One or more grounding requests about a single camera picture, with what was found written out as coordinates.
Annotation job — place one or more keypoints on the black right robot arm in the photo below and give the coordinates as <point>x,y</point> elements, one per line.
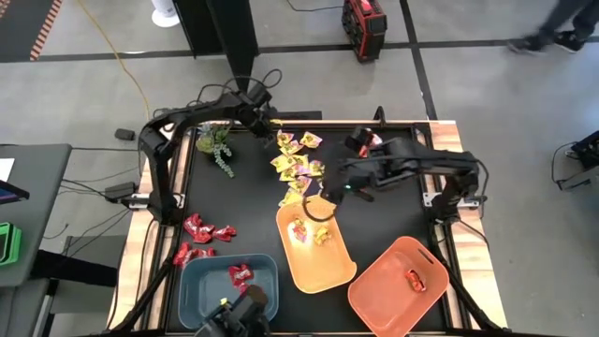
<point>421,156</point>

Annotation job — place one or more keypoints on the blue-grey plastic bin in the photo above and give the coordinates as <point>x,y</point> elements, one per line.
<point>206,285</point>

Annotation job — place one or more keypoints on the black mat with striped edge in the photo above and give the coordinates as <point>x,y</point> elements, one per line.
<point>18,28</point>

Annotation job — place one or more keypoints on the pale yellow-orange plastic bin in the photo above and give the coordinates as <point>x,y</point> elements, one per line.
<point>318,267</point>

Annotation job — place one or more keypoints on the black power strip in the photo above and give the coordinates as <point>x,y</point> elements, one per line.
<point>304,115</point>

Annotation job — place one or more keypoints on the black partition panel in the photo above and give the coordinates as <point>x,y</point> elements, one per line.
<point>234,37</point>

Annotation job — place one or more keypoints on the black aluminium table frame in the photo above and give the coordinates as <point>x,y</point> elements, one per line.
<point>337,127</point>

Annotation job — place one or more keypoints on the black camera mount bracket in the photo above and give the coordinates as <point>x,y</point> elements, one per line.
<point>380,117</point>

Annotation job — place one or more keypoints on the white paper sheet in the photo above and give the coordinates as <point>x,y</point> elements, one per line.
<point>5,169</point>

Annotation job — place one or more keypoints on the red and black tool case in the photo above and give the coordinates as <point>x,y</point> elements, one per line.
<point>362,28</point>

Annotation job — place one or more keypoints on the black power supply box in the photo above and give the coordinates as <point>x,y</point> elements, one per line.
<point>119,191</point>

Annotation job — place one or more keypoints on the small artificial green plant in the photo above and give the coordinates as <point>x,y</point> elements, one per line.
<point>213,140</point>

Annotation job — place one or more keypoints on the black low bench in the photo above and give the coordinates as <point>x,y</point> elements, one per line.
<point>75,269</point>

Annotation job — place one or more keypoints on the person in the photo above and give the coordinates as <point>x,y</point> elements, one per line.
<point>571,19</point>

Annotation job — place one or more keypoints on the white fan base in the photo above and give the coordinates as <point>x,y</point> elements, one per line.
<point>164,16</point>

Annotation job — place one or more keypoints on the dark tablet device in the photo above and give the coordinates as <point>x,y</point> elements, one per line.
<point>11,193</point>

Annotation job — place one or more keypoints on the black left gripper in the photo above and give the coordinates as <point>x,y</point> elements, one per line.
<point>255,110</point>

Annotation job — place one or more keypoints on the black power adapter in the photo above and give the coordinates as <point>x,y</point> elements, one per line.
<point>125,134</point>

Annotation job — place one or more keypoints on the black floor equipment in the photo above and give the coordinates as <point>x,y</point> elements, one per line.
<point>587,150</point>

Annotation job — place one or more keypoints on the green plastic tray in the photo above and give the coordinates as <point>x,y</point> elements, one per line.
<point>11,243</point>

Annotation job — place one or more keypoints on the grey side table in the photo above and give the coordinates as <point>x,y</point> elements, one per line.
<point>37,224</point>

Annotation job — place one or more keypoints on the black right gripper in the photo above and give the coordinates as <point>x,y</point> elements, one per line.
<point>348,180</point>

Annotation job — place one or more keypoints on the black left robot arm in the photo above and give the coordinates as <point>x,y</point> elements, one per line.
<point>161,178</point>

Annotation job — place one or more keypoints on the red candy packet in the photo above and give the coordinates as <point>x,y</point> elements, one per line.
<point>180,255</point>
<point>243,288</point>
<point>225,232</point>
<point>194,254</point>
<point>193,224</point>
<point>209,252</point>
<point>203,235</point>
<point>240,273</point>

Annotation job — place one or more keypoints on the orange plastic bin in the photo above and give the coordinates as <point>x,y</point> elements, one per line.
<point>388,299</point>

